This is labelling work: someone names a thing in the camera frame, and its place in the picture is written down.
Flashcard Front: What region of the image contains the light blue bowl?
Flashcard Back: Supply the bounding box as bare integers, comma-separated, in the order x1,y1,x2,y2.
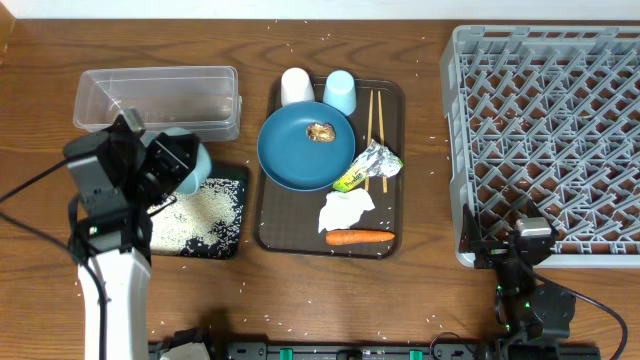
142,127,212,195

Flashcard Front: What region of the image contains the dark blue plate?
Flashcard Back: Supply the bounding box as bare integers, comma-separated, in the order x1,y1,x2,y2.
257,102,356,192

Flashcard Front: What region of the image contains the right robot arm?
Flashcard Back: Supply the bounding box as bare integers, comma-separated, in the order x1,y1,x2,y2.
459,202,576,359

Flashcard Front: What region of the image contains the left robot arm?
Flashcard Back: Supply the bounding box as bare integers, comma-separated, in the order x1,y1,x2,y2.
63,125,200,359

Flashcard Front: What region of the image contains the black waste tray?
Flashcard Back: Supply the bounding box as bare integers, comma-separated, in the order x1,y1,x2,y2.
147,160,250,260

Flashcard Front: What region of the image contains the grey dishwasher rack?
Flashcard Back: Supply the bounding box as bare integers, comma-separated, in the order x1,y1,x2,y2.
440,25,639,268

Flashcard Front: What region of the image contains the white rice pile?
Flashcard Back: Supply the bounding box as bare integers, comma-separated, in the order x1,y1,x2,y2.
148,177,243,255

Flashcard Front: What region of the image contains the clear plastic bin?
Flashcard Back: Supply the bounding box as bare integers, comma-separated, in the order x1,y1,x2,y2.
73,66,242,142

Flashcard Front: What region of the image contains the right wooden chopstick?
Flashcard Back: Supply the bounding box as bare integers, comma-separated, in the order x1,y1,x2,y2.
377,91,388,194

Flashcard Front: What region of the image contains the wooden chopstick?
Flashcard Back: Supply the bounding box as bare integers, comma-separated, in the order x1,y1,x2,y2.
377,91,388,194
364,90,374,192

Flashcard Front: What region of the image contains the dark brown serving tray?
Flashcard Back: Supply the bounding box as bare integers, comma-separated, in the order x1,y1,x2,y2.
253,79,405,260

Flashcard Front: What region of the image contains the foil snack wrapper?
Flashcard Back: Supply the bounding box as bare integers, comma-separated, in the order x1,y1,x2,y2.
332,140,404,192

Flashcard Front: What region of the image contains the orange carrot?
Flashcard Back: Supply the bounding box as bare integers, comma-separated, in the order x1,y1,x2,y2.
325,230,395,246

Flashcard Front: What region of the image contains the crumpled white tissue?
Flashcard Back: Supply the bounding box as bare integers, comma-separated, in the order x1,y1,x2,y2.
318,188,375,233

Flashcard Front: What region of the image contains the left wooden chopstick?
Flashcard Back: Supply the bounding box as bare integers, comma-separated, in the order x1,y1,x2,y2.
364,90,374,192

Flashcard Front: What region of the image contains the white plastic cup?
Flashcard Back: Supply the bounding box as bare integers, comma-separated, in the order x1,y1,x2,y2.
281,67,315,106

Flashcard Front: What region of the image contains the brown food scrap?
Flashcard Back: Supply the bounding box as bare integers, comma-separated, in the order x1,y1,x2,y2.
306,122,336,143

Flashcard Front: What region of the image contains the light blue plastic cup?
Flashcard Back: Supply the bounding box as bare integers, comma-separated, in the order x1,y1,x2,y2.
323,70,357,116

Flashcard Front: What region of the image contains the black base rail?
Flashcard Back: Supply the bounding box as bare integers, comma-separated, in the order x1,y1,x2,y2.
148,329,602,360

